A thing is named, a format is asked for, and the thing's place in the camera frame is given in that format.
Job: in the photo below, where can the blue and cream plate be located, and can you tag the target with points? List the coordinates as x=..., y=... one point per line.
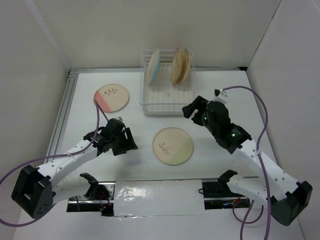
x=153, y=65

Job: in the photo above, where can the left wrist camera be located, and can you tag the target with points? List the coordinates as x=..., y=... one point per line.
x=120, y=119

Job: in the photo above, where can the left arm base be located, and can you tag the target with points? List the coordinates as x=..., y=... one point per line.
x=100, y=197

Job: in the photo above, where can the white drip tray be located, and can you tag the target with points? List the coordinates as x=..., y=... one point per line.
x=161, y=97

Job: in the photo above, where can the pink and cream plate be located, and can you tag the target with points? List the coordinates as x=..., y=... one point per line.
x=112, y=97

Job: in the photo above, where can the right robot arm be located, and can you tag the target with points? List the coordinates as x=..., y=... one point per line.
x=285, y=195

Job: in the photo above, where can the green and cream plate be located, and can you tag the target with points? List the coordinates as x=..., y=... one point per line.
x=172, y=146

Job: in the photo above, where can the white wire dish rack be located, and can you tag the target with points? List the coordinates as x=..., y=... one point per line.
x=166, y=57

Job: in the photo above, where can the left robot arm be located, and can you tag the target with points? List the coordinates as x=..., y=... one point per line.
x=39, y=188

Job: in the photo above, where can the aluminium frame rail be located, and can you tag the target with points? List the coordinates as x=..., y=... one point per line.
x=68, y=125

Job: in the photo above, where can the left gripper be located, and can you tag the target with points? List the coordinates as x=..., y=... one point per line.
x=131, y=144

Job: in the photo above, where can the white taped cover panel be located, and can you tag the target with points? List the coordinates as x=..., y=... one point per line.
x=158, y=198

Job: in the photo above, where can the floral cream plate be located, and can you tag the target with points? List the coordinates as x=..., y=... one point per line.
x=186, y=65
x=177, y=65

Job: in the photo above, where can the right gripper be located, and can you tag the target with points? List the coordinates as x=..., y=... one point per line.
x=198, y=113

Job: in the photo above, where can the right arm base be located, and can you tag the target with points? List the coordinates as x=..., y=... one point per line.
x=217, y=195

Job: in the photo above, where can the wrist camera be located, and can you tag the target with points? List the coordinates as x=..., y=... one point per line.
x=220, y=96
x=120, y=119

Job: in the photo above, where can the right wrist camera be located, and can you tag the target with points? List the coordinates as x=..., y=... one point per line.
x=220, y=96

